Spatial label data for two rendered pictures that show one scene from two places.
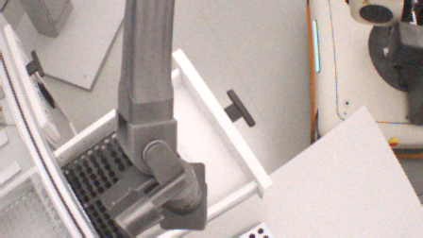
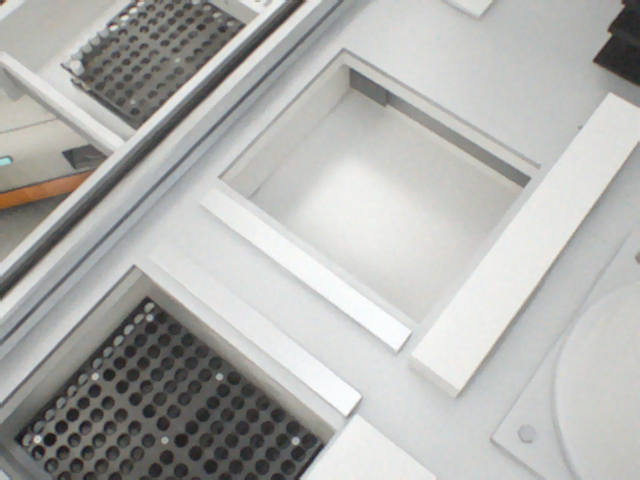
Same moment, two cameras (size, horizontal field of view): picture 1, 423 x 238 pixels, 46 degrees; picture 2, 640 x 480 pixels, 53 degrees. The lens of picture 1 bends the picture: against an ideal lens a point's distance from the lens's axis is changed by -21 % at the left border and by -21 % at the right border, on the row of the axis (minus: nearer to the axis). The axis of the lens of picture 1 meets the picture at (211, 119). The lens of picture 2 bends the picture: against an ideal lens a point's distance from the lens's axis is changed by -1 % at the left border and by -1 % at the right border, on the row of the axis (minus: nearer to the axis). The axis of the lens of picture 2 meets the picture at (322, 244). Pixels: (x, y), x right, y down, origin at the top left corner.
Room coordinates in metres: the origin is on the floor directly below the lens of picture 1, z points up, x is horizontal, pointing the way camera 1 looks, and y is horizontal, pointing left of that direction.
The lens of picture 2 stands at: (0.27, 0.70, 1.49)
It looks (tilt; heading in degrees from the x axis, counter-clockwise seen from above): 66 degrees down; 251
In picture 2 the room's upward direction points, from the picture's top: 7 degrees counter-clockwise
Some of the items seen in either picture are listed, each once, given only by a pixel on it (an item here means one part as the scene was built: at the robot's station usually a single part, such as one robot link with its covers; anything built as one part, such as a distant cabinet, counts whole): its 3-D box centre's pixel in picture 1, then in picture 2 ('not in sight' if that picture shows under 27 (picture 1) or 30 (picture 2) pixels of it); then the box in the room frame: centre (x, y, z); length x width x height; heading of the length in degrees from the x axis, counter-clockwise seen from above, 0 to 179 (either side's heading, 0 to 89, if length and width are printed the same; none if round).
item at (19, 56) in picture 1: (28, 78); not in sight; (0.48, 0.38, 0.87); 0.29 x 0.02 x 0.11; 25
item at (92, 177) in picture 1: (126, 185); not in sight; (0.23, 0.17, 0.87); 0.22 x 0.18 x 0.06; 115
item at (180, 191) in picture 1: (171, 186); not in sight; (0.17, 0.06, 1.14); 0.07 x 0.06 x 0.07; 121
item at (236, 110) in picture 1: (234, 111); not in sight; (0.33, -0.04, 0.91); 0.07 x 0.04 x 0.01; 25
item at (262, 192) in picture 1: (222, 126); not in sight; (0.32, -0.02, 0.87); 0.29 x 0.02 x 0.11; 25
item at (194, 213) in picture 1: (179, 194); not in sight; (0.17, 0.06, 1.08); 0.10 x 0.07 x 0.07; 172
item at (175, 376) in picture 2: not in sight; (174, 444); (0.40, 0.56, 0.87); 0.22 x 0.18 x 0.06; 115
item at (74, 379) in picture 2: not in sight; (90, 371); (0.44, 0.47, 0.90); 0.18 x 0.02 x 0.01; 25
